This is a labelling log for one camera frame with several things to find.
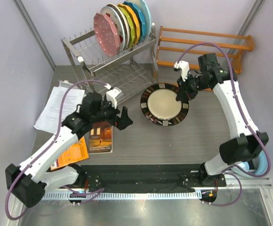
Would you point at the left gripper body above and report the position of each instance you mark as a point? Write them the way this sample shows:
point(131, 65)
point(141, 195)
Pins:
point(118, 121)

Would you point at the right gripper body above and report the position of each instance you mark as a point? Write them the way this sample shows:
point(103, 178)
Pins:
point(191, 85)

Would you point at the dark rimmed cream plate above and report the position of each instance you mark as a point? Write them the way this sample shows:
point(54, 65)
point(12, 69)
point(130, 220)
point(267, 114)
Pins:
point(159, 105)

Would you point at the steel dish rack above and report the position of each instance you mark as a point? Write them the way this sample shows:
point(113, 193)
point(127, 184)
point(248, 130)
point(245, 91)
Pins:
point(132, 70)

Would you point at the pink dotted plate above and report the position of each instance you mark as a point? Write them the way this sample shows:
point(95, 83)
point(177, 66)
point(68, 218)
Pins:
point(106, 34)

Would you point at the brown floral pattern plate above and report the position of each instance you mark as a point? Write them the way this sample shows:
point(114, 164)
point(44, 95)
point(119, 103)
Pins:
point(123, 19)

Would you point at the white strawberry plate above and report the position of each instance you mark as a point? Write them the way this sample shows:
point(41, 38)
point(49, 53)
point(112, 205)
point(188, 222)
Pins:
point(114, 16)

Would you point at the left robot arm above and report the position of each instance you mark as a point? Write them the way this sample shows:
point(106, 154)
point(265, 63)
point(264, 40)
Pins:
point(30, 181)

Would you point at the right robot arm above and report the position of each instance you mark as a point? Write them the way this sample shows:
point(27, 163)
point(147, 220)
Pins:
point(245, 152)

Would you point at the orange wooden shelf rack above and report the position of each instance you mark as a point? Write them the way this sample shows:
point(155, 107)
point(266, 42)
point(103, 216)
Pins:
point(172, 43)

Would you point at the dark paperback book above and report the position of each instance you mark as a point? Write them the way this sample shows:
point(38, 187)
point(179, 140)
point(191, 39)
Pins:
point(101, 138)

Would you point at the orange booklet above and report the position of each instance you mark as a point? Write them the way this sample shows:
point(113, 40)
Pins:
point(75, 153)

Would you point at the stack of white papers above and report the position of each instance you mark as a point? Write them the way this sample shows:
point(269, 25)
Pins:
point(48, 119)

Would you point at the orange plate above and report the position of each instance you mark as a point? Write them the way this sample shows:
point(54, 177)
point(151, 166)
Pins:
point(136, 22)

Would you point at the green plate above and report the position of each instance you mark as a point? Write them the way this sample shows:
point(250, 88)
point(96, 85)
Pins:
point(127, 11)

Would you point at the light blue plate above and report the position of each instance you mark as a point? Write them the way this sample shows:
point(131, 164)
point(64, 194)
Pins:
point(146, 11)

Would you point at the blue dotted plate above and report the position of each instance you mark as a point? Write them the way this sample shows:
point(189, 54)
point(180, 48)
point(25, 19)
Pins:
point(141, 18)

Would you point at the light blue headphones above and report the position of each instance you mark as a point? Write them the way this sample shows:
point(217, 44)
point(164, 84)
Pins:
point(262, 165)

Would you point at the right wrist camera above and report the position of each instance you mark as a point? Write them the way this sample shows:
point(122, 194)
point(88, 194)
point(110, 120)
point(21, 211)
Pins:
point(183, 67)

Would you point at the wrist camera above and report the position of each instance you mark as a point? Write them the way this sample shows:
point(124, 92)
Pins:
point(183, 67)
point(113, 94)

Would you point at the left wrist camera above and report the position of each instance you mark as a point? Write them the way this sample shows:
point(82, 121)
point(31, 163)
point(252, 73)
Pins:
point(113, 94)

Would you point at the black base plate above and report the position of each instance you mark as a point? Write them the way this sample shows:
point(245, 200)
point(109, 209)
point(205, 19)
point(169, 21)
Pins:
point(150, 178)

